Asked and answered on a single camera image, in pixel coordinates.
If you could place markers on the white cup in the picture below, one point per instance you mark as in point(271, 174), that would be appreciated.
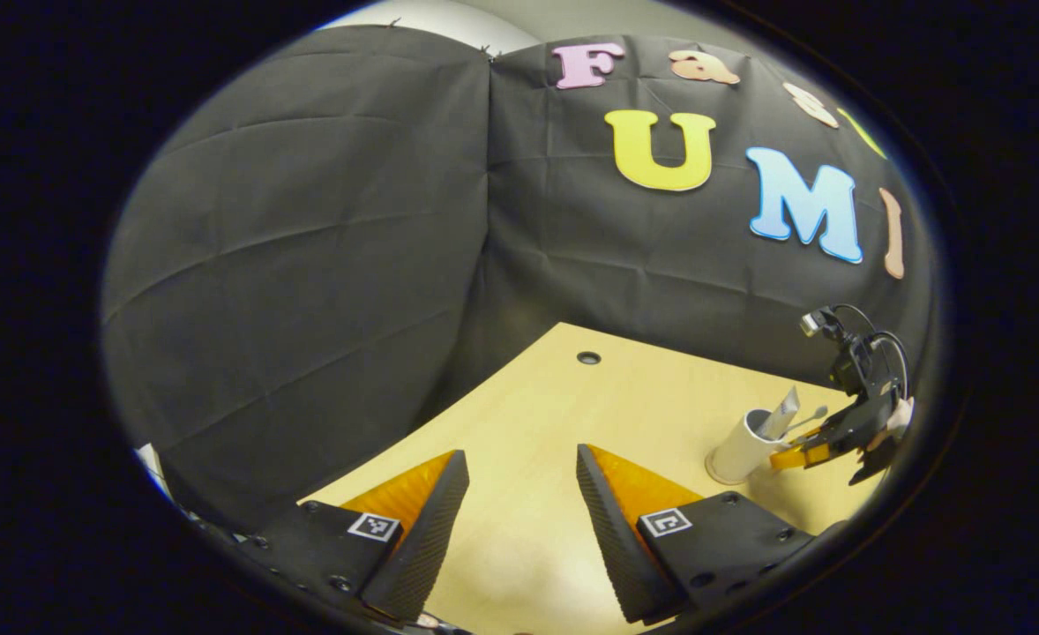
point(736, 454)

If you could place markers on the light wooden desktop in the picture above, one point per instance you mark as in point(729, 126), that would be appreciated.
point(572, 414)

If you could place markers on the white toothpaste tube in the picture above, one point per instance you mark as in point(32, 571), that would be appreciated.
point(784, 414)

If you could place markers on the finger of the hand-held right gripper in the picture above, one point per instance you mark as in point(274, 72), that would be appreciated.
point(797, 457)

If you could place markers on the black backdrop cloth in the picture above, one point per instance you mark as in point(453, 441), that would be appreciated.
point(352, 265)

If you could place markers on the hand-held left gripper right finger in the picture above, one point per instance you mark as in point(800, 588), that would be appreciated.
point(621, 547)

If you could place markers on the white toothbrush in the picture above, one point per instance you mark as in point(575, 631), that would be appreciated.
point(818, 413)

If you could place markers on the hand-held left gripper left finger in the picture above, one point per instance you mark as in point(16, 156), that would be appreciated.
point(418, 551)

